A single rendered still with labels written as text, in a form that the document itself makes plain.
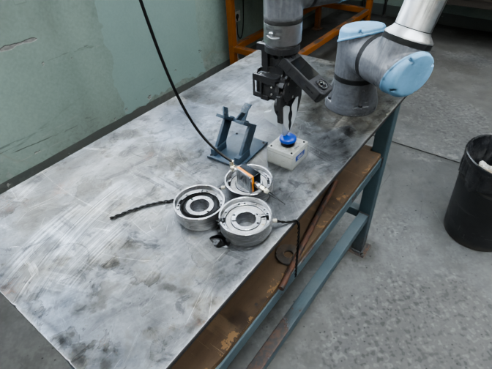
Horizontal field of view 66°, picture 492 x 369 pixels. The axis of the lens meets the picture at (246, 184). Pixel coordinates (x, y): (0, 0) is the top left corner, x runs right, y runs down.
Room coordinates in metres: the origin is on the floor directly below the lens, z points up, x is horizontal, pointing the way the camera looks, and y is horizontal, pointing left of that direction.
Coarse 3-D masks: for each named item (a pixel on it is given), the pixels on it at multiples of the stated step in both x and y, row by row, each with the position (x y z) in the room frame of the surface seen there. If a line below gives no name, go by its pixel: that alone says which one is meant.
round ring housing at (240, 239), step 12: (228, 204) 0.55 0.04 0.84; (240, 204) 0.56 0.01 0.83; (252, 204) 0.56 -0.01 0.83; (264, 204) 0.55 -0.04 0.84; (240, 216) 0.53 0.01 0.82; (252, 216) 0.53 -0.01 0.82; (228, 228) 0.49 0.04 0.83; (240, 228) 0.49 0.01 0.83; (252, 228) 0.49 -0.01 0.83; (264, 228) 0.48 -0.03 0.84; (228, 240) 0.49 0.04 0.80; (240, 240) 0.47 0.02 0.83; (252, 240) 0.47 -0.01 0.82
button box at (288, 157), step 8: (272, 144) 0.74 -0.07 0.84; (280, 144) 0.74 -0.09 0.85; (288, 144) 0.73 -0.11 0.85; (296, 144) 0.74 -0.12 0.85; (304, 144) 0.74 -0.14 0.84; (272, 152) 0.73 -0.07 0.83; (280, 152) 0.71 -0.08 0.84; (288, 152) 0.71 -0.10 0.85; (296, 152) 0.71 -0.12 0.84; (304, 152) 0.74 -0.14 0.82; (272, 160) 0.73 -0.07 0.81; (280, 160) 0.71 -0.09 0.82; (288, 160) 0.70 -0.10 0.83; (296, 160) 0.71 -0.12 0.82; (288, 168) 0.70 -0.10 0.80
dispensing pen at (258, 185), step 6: (234, 168) 0.65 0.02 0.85; (246, 168) 0.62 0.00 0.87; (252, 168) 0.62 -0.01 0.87; (252, 174) 0.60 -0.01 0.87; (258, 174) 0.60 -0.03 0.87; (258, 180) 0.60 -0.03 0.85; (258, 186) 0.58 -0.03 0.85; (264, 186) 0.58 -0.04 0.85; (264, 192) 0.57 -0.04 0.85; (270, 192) 0.57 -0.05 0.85; (276, 198) 0.55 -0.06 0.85
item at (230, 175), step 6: (258, 168) 0.67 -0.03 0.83; (264, 168) 0.66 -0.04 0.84; (228, 174) 0.65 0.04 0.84; (234, 174) 0.66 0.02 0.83; (264, 174) 0.65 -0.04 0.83; (270, 174) 0.64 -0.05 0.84; (228, 180) 0.64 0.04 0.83; (270, 180) 0.63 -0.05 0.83; (228, 186) 0.62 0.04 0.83; (240, 186) 0.62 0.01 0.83; (270, 186) 0.60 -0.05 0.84; (228, 192) 0.60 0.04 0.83; (234, 192) 0.58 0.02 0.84; (246, 192) 0.60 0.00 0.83; (264, 198) 0.58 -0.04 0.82
